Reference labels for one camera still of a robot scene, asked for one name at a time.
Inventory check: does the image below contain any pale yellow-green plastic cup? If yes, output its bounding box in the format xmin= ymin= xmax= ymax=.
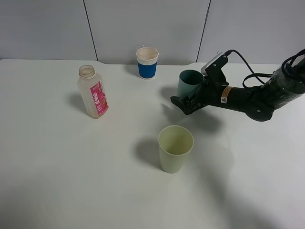
xmin=158 ymin=125 xmax=194 ymax=174

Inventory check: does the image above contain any clear bottle with pink label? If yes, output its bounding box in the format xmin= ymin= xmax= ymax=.
xmin=77 ymin=65 xmax=109 ymax=119

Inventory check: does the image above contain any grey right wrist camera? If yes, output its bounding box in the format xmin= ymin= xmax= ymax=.
xmin=201 ymin=52 xmax=224 ymax=75

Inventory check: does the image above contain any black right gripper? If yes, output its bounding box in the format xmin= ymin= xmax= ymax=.
xmin=170 ymin=65 xmax=253 ymax=115

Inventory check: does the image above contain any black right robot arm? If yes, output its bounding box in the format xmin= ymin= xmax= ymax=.
xmin=171 ymin=50 xmax=305 ymax=122

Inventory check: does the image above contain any white cup with blue sleeve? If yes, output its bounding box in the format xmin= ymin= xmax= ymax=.
xmin=136 ymin=46 xmax=159 ymax=80

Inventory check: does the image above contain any teal plastic cup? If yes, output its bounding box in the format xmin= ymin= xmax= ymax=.
xmin=177 ymin=70 xmax=204 ymax=97

